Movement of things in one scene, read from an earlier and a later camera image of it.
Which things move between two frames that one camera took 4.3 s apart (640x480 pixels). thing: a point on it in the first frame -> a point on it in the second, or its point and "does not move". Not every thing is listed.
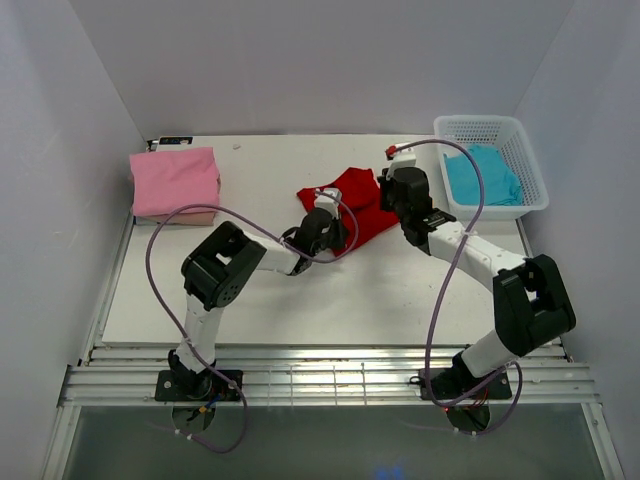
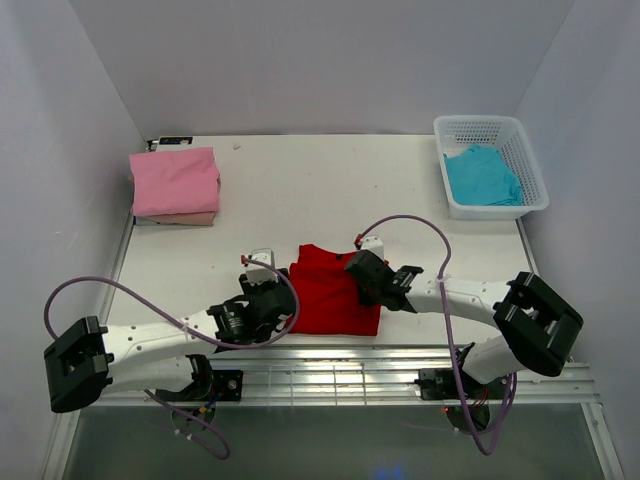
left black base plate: [197, 385] does not move
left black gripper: [341, 235] -> [249, 288]
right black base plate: [447, 383] does not move
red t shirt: [360, 211] -> [329, 296]
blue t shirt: [500, 186] does not move
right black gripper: [384, 186] -> [365, 299]
